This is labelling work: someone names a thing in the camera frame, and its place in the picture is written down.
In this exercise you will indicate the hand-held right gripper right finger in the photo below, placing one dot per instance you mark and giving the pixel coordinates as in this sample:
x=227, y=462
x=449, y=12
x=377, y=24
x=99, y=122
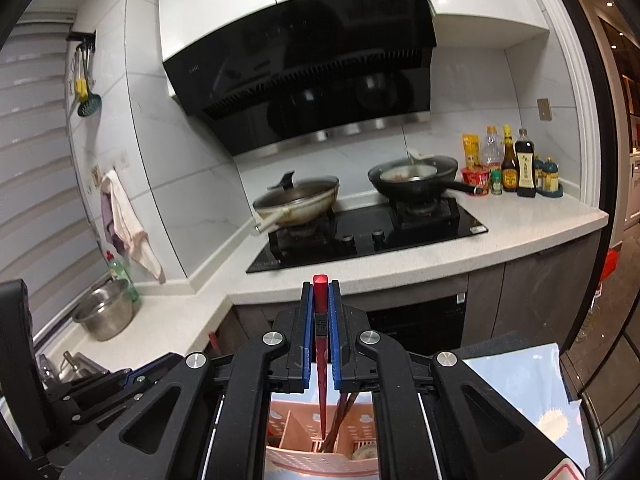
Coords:
x=334, y=335

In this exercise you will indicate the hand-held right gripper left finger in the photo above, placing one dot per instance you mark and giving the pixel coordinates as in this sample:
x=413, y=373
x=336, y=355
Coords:
x=306, y=335

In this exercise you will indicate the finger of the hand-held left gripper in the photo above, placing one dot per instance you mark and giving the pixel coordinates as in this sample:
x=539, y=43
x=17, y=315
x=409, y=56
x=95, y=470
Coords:
x=130, y=392
x=95, y=385

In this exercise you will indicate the bright red chopstick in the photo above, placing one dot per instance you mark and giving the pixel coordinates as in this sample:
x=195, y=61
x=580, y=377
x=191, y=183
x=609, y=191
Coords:
x=320, y=300

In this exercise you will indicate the brown chopstick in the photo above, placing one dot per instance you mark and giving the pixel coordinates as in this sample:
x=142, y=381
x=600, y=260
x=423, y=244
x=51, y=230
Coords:
x=351, y=406

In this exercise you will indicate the pink perforated utensil holder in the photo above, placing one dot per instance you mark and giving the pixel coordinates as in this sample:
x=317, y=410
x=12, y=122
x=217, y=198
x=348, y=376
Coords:
x=295, y=425

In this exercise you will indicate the steel faucet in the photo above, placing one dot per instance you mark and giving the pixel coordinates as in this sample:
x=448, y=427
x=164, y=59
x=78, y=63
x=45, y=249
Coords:
x=70, y=365

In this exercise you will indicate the steel pot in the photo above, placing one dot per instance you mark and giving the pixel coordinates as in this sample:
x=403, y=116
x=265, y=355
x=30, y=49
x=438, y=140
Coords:
x=102, y=315

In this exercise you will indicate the black built-in appliance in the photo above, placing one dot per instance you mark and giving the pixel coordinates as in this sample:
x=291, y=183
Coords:
x=420, y=322

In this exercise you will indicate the black gas stove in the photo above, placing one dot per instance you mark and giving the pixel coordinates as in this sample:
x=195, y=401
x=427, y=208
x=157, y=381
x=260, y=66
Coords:
x=370, y=240

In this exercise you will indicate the green dish soap bottle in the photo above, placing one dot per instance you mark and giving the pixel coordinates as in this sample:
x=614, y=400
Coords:
x=122, y=275

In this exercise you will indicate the beige frying pan with lid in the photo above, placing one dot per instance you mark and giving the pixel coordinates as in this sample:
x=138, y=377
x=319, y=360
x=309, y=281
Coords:
x=297, y=202

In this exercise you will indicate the white hanging towel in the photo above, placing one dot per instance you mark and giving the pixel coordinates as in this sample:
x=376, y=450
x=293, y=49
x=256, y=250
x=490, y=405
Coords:
x=130, y=220

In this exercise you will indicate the black wok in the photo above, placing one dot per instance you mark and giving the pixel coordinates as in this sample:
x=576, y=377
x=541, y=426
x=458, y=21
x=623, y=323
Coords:
x=415, y=180

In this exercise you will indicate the blue printed tablecloth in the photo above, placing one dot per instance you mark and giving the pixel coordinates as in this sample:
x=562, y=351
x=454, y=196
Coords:
x=520, y=400

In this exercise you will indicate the white spatula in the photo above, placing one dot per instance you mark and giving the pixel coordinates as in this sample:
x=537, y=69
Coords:
x=415, y=154

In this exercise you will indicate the white window blinds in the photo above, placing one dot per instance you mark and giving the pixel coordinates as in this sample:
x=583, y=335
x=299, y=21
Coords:
x=35, y=160

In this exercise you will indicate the dark kitchen cabinet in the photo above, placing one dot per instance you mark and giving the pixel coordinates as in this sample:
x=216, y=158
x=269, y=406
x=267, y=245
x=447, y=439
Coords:
x=530, y=290

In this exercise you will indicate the red instant noodle cup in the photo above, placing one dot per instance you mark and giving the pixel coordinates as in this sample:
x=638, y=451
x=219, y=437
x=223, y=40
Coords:
x=475, y=180

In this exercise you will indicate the small green bottle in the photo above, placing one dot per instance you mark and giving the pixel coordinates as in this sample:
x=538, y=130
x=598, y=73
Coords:
x=495, y=184

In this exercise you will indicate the yellow packet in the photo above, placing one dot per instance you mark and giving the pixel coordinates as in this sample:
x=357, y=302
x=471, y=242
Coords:
x=470, y=152

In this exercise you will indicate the brown sauce bottle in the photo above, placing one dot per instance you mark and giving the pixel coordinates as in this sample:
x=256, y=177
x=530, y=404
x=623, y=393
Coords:
x=509, y=170

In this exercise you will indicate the clear plastic bottle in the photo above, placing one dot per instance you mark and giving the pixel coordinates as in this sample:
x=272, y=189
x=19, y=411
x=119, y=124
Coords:
x=490, y=150

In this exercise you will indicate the dark soy sauce bottle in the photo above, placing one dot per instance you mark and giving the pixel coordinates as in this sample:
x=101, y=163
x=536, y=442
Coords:
x=525, y=170

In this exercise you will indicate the blue condiment jar set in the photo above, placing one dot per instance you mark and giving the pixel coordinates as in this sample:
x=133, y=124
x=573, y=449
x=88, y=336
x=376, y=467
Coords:
x=548, y=180

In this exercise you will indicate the black range hood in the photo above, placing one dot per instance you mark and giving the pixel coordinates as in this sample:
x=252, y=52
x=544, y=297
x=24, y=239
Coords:
x=300, y=70

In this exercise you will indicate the green slotted spatula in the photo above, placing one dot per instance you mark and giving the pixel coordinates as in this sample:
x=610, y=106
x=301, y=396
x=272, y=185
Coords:
x=90, y=105

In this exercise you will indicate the red plastic bag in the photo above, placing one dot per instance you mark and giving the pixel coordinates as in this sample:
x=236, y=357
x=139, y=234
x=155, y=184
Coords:
x=607, y=270

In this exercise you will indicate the wall socket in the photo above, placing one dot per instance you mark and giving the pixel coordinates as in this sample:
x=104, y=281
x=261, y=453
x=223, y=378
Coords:
x=545, y=109

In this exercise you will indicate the black wall utensil rack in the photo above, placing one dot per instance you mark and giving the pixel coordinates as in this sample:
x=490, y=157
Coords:
x=82, y=37

